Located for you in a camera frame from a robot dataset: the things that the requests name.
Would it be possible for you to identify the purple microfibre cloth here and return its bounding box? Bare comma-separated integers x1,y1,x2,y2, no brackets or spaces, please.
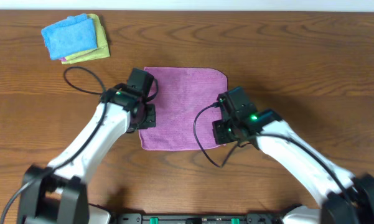
139,67,228,151

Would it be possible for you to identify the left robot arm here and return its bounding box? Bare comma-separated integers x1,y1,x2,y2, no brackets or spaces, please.
17,68,158,223

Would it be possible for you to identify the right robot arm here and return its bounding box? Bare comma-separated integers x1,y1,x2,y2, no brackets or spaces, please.
213,87,374,223

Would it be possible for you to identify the lower green folded cloth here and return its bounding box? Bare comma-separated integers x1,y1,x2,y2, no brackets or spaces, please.
61,26,111,65

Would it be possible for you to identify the green folded cloth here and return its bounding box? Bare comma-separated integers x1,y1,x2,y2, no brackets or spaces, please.
63,13,109,61
61,26,111,65

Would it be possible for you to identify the upper green folded cloth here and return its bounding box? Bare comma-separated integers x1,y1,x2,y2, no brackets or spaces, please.
63,13,109,61

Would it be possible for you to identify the blue folded cloth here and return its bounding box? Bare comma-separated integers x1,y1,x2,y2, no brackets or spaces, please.
41,14,97,60

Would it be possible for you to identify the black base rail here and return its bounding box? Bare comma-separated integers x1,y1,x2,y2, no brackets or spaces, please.
86,203,299,224

